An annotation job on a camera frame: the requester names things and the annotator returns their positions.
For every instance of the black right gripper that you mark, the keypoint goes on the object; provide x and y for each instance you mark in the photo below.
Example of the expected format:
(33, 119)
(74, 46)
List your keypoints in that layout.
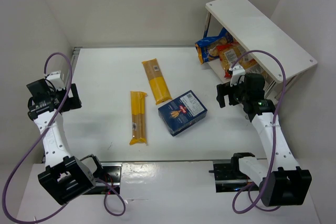
(226, 93)

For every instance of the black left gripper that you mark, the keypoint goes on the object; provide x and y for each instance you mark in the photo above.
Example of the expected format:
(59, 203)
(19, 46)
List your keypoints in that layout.
(72, 96)

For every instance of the yellow spaghetti pack with barcode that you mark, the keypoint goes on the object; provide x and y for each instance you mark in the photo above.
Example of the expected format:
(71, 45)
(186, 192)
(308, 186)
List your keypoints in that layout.
(156, 81)

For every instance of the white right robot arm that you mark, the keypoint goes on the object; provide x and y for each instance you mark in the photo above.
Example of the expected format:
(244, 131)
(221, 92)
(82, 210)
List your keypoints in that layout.
(283, 182)

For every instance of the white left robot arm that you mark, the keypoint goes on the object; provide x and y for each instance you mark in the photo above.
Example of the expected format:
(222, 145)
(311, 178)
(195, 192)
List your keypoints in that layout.
(65, 177)

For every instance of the red pasta bag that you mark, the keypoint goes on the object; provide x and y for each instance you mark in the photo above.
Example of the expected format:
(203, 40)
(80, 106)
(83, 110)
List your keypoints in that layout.
(230, 52)

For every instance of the dark blue pasta box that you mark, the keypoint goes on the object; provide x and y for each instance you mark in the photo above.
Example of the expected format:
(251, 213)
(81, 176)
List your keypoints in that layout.
(182, 112)

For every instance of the blue pasta bag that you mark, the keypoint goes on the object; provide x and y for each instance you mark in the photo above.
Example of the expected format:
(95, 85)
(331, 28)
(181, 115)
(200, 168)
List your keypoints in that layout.
(207, 47)

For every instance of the white two-tier shelf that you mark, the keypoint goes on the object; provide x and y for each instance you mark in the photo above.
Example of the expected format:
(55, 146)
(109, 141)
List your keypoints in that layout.
(278, 54)

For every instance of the yellow spaghetti pack near centre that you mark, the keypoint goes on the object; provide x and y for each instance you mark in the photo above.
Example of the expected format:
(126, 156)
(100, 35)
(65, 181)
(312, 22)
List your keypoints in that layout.
(138, 117)

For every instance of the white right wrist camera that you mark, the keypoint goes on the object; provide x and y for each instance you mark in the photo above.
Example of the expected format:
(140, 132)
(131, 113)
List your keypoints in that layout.
(237, 72)

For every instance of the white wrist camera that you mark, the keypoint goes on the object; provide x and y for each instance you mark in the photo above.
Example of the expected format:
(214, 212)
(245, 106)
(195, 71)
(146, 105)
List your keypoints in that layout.
(56, 77)
(237, 72)

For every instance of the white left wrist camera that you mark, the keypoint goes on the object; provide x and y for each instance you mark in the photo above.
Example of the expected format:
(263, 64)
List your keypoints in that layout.
(56, 77)

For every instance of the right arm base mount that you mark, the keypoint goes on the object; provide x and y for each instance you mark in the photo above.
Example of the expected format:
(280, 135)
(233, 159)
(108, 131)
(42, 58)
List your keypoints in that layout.
(226, 179)

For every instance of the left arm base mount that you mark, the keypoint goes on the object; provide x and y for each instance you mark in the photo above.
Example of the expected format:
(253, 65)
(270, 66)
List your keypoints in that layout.
(110, 172)

